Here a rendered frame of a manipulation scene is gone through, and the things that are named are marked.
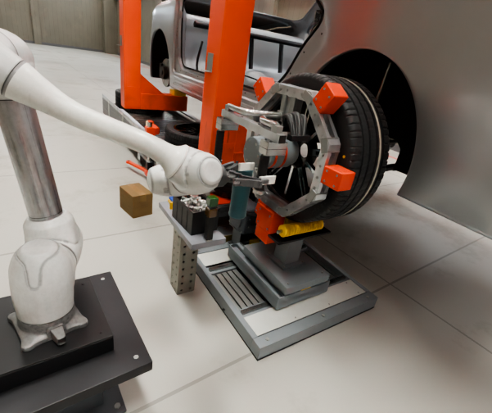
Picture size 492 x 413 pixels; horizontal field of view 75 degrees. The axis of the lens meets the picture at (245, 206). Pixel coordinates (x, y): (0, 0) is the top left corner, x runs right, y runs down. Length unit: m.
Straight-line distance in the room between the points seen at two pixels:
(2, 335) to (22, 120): 0.64
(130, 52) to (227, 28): 1.95
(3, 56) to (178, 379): 1.21
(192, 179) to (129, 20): 2.87
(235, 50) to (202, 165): 1.07
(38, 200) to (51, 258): 0.22
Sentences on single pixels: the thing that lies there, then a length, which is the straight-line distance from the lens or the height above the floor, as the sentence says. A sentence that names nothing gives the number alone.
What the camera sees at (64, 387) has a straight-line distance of 1.15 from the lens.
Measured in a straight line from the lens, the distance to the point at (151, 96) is 3.67.
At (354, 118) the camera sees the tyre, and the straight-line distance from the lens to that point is 1.28.
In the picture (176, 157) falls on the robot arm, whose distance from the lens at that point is 0.83.
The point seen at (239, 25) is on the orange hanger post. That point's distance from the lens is 1.79.
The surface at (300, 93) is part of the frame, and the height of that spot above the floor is 1.10.
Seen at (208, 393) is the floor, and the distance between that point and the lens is 1.46.
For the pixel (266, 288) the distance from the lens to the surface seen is 1.70.
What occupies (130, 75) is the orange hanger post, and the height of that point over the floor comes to 0.84.
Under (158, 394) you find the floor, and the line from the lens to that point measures 1.46.
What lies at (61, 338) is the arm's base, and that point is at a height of 0.37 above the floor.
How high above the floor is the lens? 1.21
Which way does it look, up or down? 25 degrees down
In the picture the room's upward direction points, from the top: 9 degrees clockwise
